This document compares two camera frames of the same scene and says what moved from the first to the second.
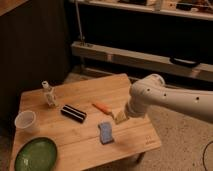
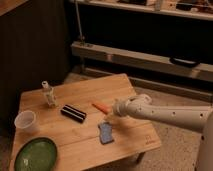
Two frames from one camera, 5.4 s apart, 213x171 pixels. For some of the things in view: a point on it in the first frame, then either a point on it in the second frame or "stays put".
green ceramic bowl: x=37 y=154 stays put
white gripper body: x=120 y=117 -> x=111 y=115
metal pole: x=78 y=19 stays put
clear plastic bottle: x=50 y=97 stays put
